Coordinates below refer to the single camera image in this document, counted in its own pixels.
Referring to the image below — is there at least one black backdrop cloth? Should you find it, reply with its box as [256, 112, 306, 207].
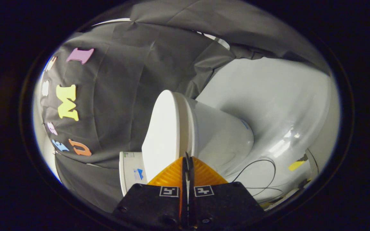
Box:
[39, 0, 331, 213]

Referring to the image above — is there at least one yellow tape strip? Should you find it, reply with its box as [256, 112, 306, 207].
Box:
[288, 160, 306, 171]

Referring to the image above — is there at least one white toilet lid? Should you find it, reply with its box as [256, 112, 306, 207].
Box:
[141, 90, 192, 182]

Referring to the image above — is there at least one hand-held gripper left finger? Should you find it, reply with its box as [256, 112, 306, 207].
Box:
[112, 156, 187, 230]

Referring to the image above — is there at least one thin black cable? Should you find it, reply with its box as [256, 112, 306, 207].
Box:
[230, 158, 284, 198]

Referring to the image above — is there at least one white toilet bowl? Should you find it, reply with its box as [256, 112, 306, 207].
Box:
[180, 96, 255, 177]

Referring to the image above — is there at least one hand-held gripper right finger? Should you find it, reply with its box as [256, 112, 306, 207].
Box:
[188, 156, 266, 229]

